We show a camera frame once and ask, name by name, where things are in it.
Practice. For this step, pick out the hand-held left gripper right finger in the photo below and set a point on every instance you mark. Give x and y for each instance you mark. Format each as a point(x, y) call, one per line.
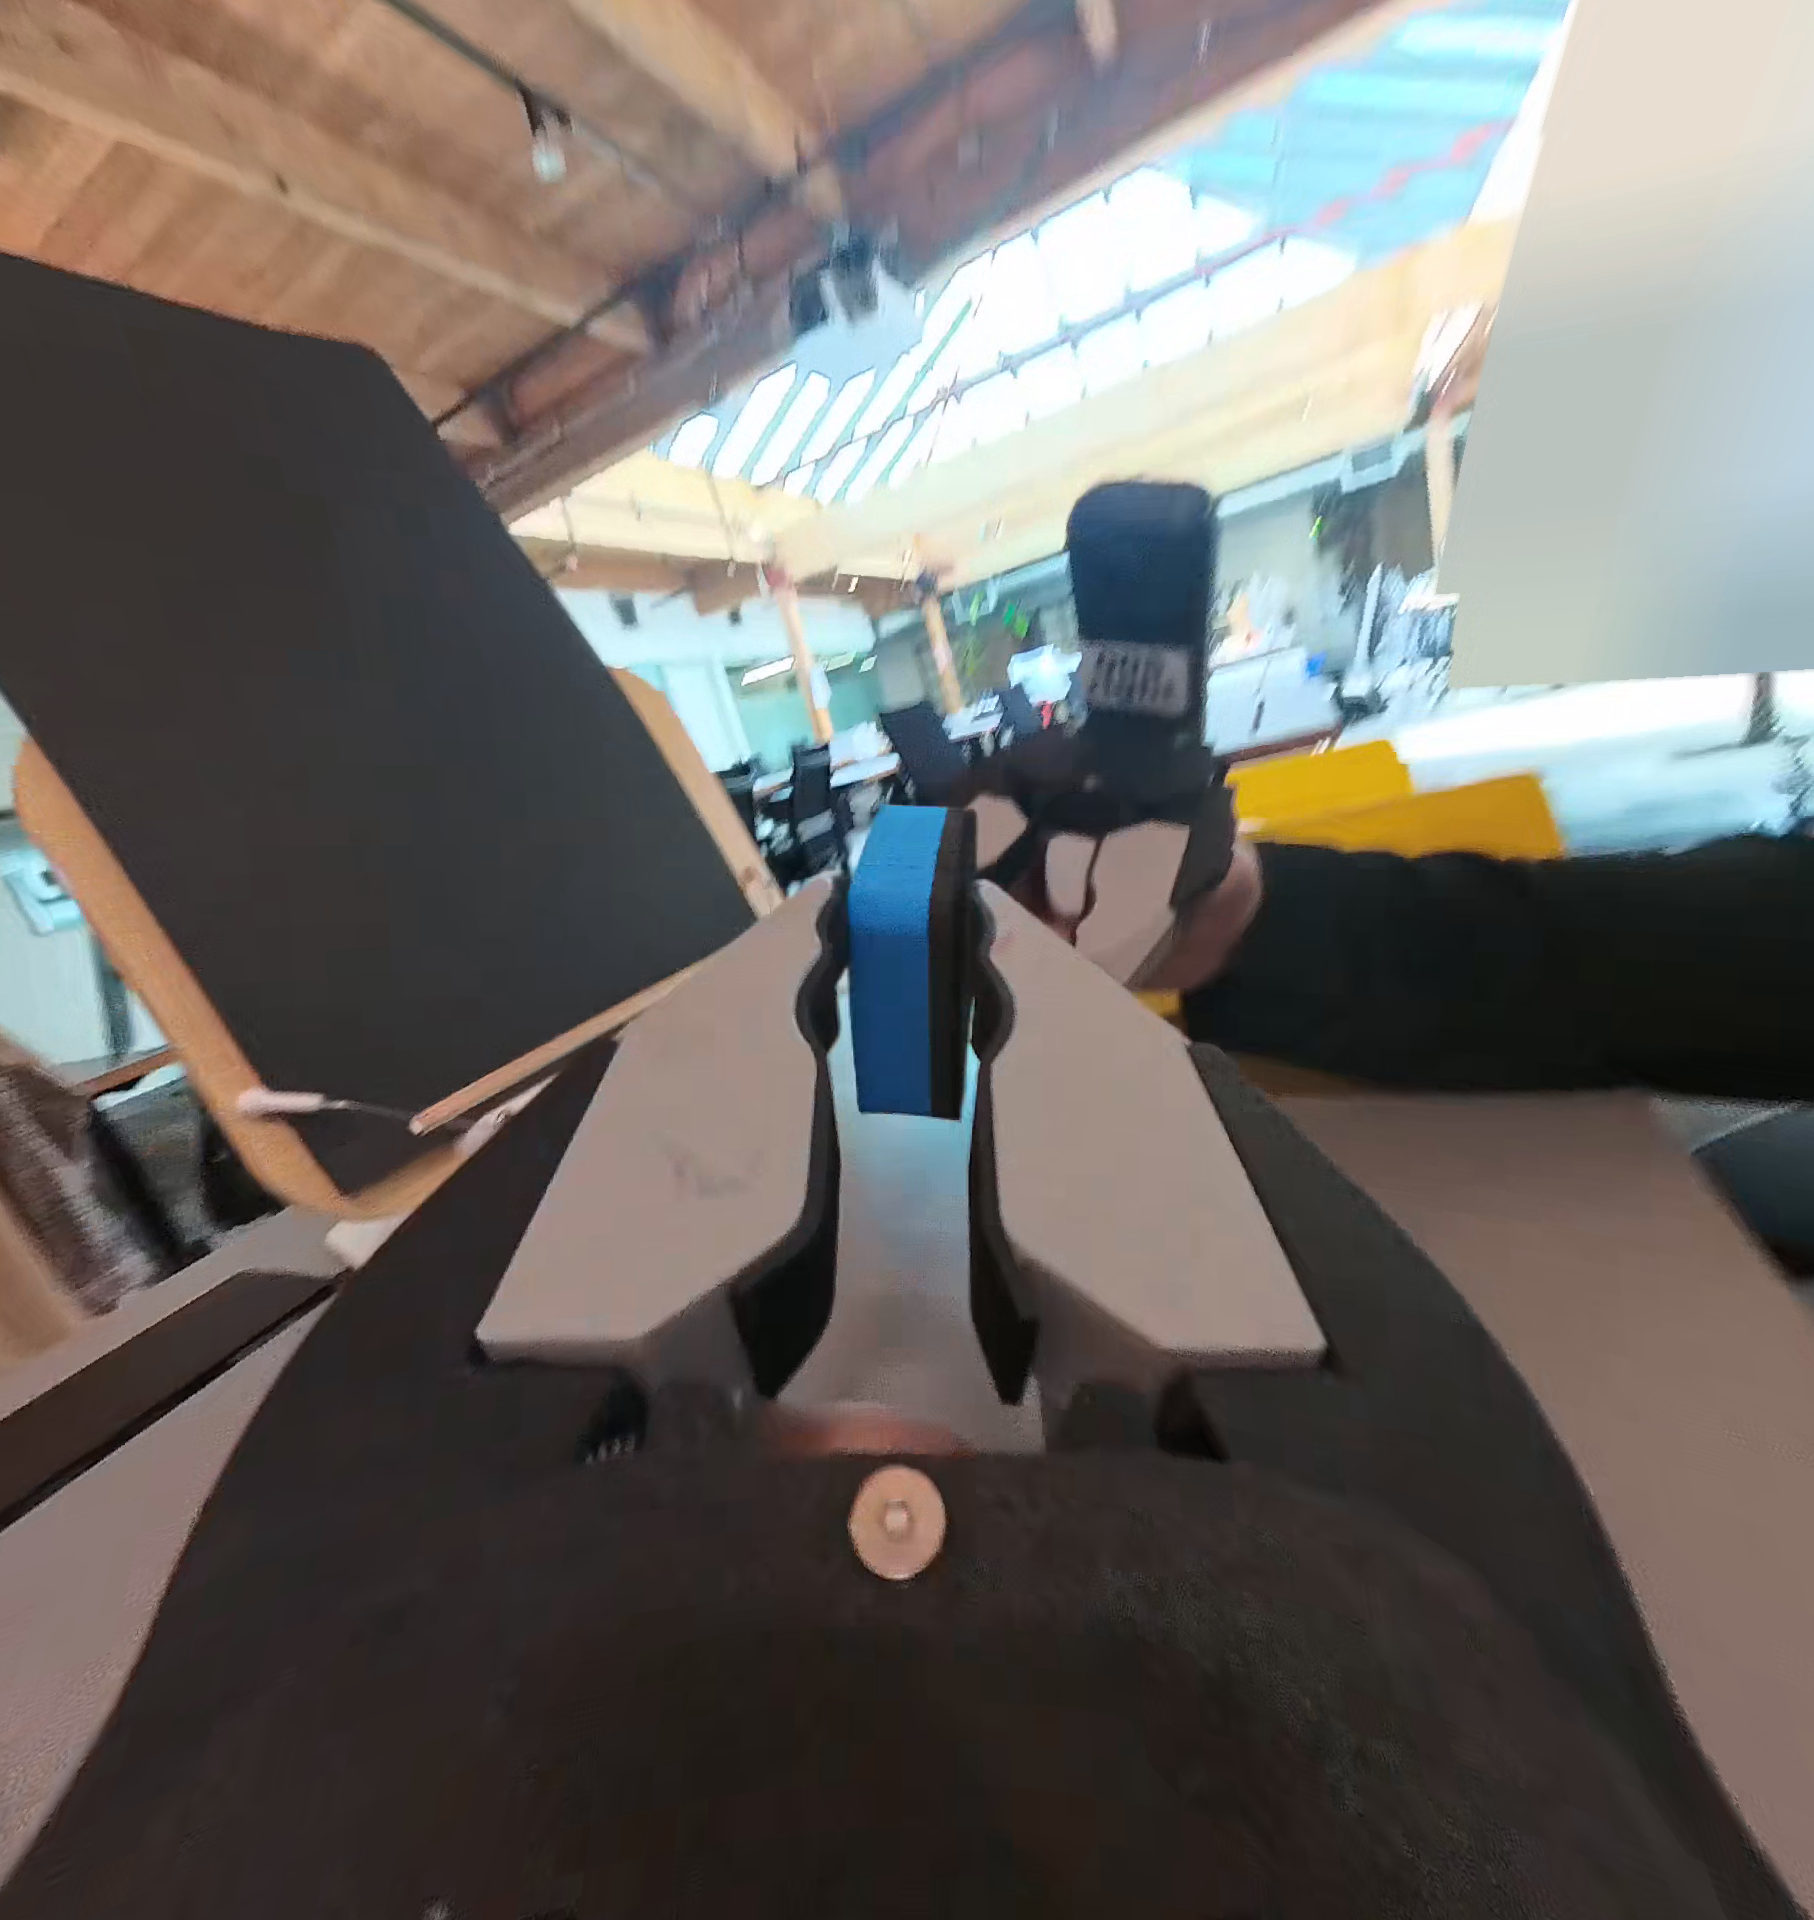
point(1135, 1186)

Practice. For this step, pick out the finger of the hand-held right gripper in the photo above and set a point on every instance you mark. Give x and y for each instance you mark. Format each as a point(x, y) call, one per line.
point(1070, 888)
point(1136, 914)

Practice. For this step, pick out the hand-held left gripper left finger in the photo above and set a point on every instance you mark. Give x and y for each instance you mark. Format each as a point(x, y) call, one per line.
point(667, 1186)

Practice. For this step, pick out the blue-topped black battery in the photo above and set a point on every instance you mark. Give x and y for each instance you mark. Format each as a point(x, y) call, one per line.
point(898, 970)

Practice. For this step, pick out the person's right forearm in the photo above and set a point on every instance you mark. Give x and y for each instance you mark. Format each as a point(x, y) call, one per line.
point(1524, 964)

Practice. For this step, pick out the person's right hand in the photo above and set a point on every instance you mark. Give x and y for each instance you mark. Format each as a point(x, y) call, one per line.
point(1230, 930)

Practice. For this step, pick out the yellow bin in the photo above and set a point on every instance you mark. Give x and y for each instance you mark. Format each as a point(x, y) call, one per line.
point(1327, 771)
point(1446, 822)

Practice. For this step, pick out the black office chair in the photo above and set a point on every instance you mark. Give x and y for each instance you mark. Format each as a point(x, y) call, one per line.
point(805, 812)

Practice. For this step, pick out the white panel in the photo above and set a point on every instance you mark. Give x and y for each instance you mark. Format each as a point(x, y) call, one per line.
point(1673, 373)

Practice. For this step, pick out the black panel with wooden rim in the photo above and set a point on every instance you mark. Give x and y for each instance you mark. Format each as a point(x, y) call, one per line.
point(245, 674)

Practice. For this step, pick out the ceiling spotlight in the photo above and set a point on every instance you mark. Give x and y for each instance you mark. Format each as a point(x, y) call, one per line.
point(545, 145)

